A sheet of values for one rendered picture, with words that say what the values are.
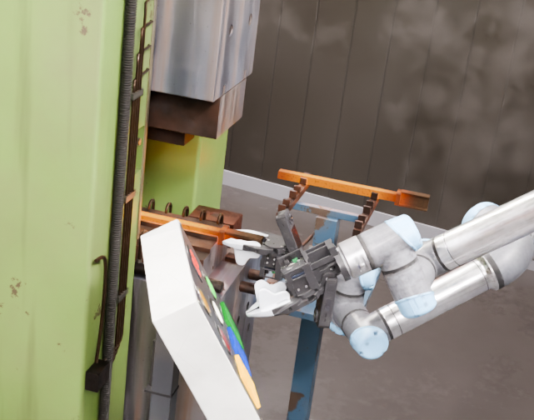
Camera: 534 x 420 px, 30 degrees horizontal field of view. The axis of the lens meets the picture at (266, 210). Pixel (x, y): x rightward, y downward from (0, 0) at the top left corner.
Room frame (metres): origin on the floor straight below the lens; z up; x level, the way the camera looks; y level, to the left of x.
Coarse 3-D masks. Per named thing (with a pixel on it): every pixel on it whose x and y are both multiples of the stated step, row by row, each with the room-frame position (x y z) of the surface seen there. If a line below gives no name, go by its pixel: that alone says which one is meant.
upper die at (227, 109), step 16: (160, 96) 2.09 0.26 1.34; (176, 96) 2.08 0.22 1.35; (224, 96) 2.09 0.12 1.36; (240, 96) 2.22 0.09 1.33; (160, 112) 2.09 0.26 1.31; (176, 112) 2.08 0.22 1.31; (192, 112) 2.07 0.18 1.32; (208, 112) 2.06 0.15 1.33; (224, 112) 2.10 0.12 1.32; (240, 112) 2.23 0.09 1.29; (176, 128) 2.08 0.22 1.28; (192, 128) 2.07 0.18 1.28; (208, 128) 2.06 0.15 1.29; (224, 128) 2.11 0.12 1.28
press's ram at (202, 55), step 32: (160, 0) 2.04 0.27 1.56; (192, 0) 2.02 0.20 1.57; (224, 0) 2.01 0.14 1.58; (256, 0) 2.26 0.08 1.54; (160, 32) 2.04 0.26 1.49; (192, 32) 2.02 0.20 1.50; (224, 32) 2.04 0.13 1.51; (256, 32) 2.29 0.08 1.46; (160, 64) 2.04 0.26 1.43; (192, 64) 2.02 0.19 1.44; (224, 64) 2.06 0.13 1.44; (192, 96) 2.02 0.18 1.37
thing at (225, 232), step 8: (144, 216) 2.21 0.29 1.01; (152, 216) 2.21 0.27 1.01; (160, 216) 2.22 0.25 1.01; (184, 224) 2.19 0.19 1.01; (192, 224) 2.19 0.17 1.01; (200, 224) 2.20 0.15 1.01; (208, 232) 2.17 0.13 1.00; (216, 232) 2.17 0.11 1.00; (224, 232) 2.16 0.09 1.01; (232, 232) 2.16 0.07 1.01; (240, 232) 2.17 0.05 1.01; (248, 232) 2.18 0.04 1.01; (248, 240) 2.16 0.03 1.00; (256, 240) 2.15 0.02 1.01
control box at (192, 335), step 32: (160, 256) 1.63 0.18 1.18; (160, 288) 1.51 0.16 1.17; (192, 288) 1.47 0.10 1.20; (160, 320) 1.42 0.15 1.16; (192, 320) 1.43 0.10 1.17; (224, 320) 1.67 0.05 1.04; (192, 352) 1.43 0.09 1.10; (224, 352) 1.44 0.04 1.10; (192, 384) 1.43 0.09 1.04; (224, 384) 1.44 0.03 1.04; (224, 416) 1.44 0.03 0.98; (256, 416) 1.45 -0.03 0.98
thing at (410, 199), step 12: (288, 180) 2.73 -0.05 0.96; (312, 180) 2.71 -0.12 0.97; (324, 180) 2.71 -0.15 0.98; (336, 180) 2.72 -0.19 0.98; (360, 192) 2.69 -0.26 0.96; (384, 192) 2.67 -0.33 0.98; (396, 192) 2.68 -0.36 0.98; (408, 192) 2.66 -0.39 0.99; (420, 192) 2.68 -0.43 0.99; (396, 204) 2.65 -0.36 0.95; (408, 204) 2.66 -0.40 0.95; (420, 204) 2.66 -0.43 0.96
